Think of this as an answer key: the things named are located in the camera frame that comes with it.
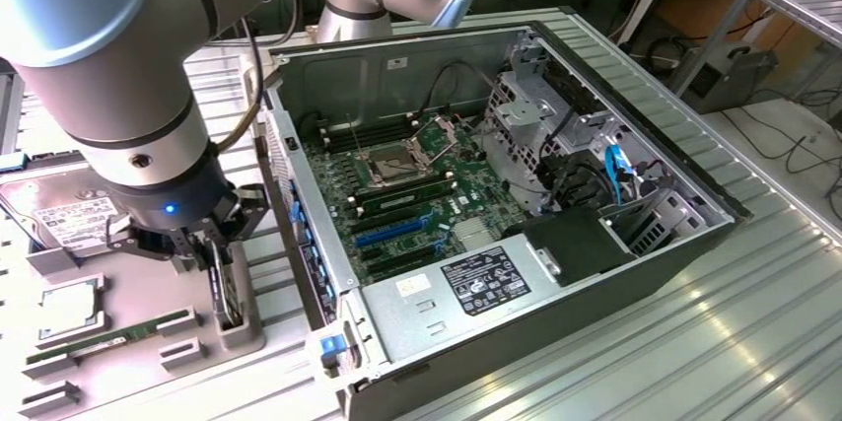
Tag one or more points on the blue case latch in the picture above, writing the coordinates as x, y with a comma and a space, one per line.
332, 346

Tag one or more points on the black expansion slot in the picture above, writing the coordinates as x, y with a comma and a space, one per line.
385, 225

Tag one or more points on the thin metal locking lever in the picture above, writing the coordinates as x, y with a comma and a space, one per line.
358, 145

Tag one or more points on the small silver heatsink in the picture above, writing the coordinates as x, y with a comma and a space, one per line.
474, 236

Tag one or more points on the silver hard disk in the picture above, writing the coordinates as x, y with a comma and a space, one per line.
59, 214

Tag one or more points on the blue expansion slot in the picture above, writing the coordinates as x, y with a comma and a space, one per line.
389, 235

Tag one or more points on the open socket cover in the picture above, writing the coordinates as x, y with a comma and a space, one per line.
436, 137

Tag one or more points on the blue disk caddy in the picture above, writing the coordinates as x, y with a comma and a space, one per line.
13, 162

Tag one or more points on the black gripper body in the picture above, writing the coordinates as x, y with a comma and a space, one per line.
171, 194

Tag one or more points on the grey power supply unit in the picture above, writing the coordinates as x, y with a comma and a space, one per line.
421, 307

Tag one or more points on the metal CPU socket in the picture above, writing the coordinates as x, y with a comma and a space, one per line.
394, 167

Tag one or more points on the silver metal disk bay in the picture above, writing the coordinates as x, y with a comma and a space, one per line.
526, 115

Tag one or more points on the metal slat frame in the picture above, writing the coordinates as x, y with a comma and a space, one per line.
803, 7

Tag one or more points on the silver CPU chip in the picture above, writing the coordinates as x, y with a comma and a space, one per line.
69, 310

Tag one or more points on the grey box device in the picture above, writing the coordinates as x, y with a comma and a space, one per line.
731, 78

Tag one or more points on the green motherboard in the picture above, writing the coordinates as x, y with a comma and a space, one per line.
474, 194

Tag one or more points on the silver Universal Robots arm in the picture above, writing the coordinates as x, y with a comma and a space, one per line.
99, 71

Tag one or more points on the black plastic fan shroud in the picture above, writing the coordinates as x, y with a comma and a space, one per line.
573, 243

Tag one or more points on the black open PC case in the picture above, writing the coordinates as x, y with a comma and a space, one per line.
592, 302

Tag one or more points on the grey parts rack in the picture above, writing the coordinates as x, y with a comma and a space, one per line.
145, 302

